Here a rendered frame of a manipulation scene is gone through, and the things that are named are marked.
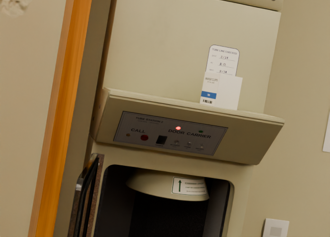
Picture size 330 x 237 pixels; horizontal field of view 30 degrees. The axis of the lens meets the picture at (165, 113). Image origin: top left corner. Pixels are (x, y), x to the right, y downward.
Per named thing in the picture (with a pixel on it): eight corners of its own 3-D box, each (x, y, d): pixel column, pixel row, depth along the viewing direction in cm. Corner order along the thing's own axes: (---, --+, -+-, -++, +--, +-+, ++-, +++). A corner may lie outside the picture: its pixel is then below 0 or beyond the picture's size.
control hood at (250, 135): (92, 139, 114) (100, 86, 114) (255, 163, 121) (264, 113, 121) (97, 148, 103) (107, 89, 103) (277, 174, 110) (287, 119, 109)
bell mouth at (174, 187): (120, 176, 135) (124, 152, 135) (197, 187, 139) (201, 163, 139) (131, 194, 118) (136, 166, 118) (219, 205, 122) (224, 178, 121)
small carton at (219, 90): (199, 103, 114) (205, 71, 113) (221, 107, 116) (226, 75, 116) (214, 106, 109) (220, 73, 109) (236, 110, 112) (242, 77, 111)
